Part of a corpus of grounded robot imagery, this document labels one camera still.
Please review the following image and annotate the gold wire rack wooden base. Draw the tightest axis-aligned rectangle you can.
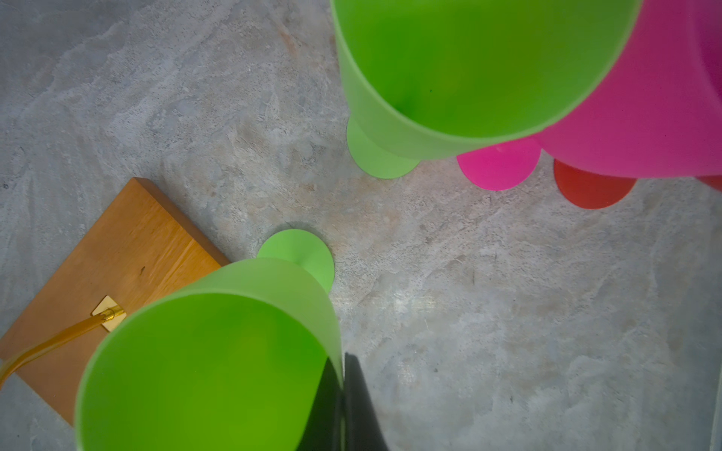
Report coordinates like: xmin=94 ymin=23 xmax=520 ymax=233
xmin=0 ymin=177 xmax=231 ymax=427

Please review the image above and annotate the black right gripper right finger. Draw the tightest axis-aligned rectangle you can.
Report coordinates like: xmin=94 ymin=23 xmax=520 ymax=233
xmin=344 ymin=353 xmax=389 ymax=451

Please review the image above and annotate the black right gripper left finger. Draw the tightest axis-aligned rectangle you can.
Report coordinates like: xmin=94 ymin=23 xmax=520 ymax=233
xmin=297 ymin=359 xmax=342 ymax=451

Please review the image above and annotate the red wine glass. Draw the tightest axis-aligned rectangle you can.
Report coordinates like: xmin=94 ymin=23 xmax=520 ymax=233
xmin=553 ymin=159 xmax=721 ymax=210

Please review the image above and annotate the green wine glass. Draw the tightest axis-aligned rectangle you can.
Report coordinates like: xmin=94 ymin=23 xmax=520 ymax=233
xmin=74 ymin=229 xmax=343 ymax=450
xmin=330 ymin=1 xmax=641 ymax=179

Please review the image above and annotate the pink wine glass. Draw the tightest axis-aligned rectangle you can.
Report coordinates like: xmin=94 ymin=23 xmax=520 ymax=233
xmin=458 ymin=1 xmax=721 ymax=191

